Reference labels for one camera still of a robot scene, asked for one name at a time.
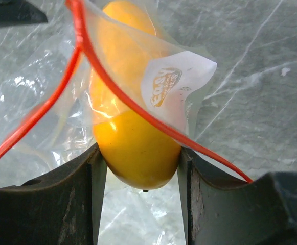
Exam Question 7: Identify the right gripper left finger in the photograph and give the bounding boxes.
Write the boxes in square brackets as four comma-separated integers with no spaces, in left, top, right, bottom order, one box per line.
[0,144,107,244]

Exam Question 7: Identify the fake orange mango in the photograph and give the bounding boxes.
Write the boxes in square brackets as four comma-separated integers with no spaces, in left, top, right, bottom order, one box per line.
[89,0,182,191]

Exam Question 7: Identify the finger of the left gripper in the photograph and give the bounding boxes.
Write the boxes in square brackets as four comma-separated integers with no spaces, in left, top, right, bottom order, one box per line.
[0,0,48,28]

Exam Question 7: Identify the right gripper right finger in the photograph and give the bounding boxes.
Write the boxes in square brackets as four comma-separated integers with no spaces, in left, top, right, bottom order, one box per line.
[177,148,297,245]

